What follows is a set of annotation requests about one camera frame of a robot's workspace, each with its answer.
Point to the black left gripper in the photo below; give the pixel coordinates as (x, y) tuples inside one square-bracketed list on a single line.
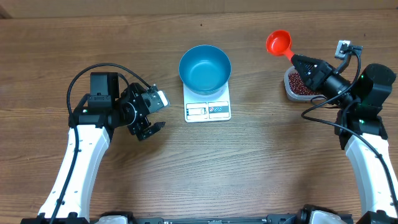
[(143, 123)]

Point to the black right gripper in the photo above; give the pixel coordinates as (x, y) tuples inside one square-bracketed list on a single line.
[(321, 73)]

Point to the red scoop blue handle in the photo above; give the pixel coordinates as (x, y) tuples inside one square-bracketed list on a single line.
[(279, 43)]

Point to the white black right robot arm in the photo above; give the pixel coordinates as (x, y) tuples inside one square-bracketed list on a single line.
[(353, 108)]

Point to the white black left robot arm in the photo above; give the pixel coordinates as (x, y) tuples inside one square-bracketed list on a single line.
[(92, 125)]

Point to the white kitchen scale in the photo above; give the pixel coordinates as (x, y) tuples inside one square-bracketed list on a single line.
[(207, 108)]

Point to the blue bowl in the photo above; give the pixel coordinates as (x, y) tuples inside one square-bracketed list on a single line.
[(205, 69)]

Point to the red beans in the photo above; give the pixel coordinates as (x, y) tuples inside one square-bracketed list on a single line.
[(297, 85)]

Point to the clear plastic container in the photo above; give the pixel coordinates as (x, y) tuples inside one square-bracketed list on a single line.
[(292, 96)]

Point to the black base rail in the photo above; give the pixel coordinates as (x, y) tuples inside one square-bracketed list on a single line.
[(128, 217)]

